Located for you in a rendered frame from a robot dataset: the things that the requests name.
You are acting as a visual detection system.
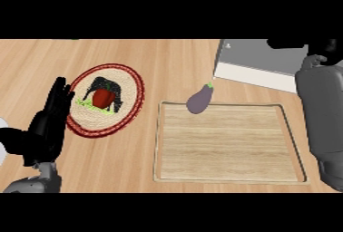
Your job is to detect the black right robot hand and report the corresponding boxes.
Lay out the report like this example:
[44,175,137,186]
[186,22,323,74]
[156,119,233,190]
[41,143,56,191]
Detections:
[266,38,338,66]

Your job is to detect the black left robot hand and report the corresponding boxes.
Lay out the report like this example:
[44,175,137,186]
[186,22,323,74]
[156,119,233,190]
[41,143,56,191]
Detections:
[0,76,76,168]

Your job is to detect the pale wooden tray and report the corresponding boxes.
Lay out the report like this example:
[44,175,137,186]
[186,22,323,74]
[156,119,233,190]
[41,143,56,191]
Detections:
[152,101,310,185]

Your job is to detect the round woven red-rimmed placemat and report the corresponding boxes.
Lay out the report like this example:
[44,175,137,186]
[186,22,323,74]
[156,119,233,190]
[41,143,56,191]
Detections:
[63,63,147,140]

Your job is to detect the grey and white appliance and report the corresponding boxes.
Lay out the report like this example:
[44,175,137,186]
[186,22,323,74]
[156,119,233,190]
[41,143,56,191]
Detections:
[211,38,310,94]

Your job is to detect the red bell pepper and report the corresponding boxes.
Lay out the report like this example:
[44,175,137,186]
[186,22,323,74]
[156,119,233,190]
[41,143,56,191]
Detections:
[91,88,116,110]

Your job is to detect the purple eggplant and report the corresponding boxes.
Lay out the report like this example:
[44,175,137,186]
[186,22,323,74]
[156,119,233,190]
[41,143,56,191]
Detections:
[184,82,215,115]

